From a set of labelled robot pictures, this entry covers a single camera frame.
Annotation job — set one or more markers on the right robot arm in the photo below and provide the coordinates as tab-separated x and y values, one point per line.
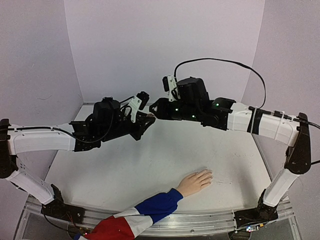
290	132

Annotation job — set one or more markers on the mannequin hand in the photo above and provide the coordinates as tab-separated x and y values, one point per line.
195	182

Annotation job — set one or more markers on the red nail polish bottle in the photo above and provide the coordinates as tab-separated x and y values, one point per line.
150	115

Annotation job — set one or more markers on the red white blue sleeve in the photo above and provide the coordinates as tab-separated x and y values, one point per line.
127	225

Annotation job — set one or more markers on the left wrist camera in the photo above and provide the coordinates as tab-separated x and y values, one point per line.
136	104

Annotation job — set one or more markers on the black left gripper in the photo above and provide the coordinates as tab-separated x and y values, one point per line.
142	128

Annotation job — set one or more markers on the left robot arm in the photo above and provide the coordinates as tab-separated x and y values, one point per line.
27	152

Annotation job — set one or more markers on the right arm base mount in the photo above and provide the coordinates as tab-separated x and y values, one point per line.
255	217

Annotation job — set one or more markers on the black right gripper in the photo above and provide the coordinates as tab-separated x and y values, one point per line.
166	110

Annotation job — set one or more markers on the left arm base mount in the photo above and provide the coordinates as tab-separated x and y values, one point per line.
58	209

